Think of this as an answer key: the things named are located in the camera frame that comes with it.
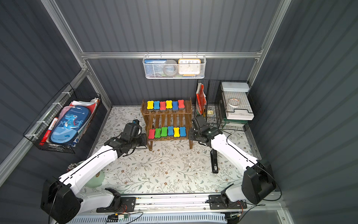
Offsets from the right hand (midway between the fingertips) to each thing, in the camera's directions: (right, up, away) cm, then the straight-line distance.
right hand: (194, 132), depth 84 cm
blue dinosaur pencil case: (-60, +3, -21) cm, 64 cm away
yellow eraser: (-27, +17, -1) cm, 32 cm away
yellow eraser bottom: (-11, 0, 0) cm, 11 cm away
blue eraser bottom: (-15, +1, 0) cm, 15 cm away
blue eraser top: (-23, +17, -2) cm, 28 cm away
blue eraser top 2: (-12, +17, -2) cm, 20 cm away
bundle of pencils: (-63, -15, -15) cm, 67 cm away
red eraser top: (-19, +17, -2) cm, 26 cm away
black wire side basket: (-71, +19, -7) cm, 74 cm away
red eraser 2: (-26, -1, -1) cm, 26 cm away
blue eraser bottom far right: (-7, 0, 0) cm, 7 cm away
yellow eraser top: (-16, +17, -1) cm, 23 cm away
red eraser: (-8, +17, -2) cm, 19 cm away
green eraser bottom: (-22, 0, 0) cm, 22 cm away
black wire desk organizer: (+20, +13, +32) cm, 39 cm away
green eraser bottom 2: (-19, 0, +1) cm, 19 cm away
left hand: (-29, -3, -2) cm, 29 cm away
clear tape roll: (+27, +17, +9) cm, 33 cm away
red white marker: (-70, +2, -20) cm, 73 cm away
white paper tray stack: (+34, +29, +16) cm, 48 cm away
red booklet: (+8, +21, +25) cm, 33 cm away
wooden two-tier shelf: (-25, +8, +9) cm, 28 cm away
